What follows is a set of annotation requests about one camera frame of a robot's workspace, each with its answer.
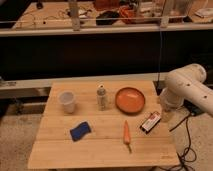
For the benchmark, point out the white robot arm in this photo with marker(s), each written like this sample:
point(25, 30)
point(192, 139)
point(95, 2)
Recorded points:
point(187, 83)

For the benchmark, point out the orange plate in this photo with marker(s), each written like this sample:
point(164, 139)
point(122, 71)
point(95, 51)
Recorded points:
point(130, 100)

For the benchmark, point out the translucent plastic cup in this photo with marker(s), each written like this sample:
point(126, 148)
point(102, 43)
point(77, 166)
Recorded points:
point(67, 101)

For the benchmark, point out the orange carrot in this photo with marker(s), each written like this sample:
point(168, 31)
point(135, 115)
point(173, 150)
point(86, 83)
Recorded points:
point(126, 136)

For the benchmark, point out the blue sponge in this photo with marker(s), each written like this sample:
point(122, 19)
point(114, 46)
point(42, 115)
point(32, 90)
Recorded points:
point(80, 131)

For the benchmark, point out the black red white box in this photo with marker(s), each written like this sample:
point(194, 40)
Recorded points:
point(150, 122)

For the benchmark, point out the black object on shelf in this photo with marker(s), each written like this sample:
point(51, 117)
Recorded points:
point(107, 18)

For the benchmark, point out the orange object on shelf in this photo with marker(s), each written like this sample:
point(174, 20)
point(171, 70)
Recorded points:
point(126, 14)

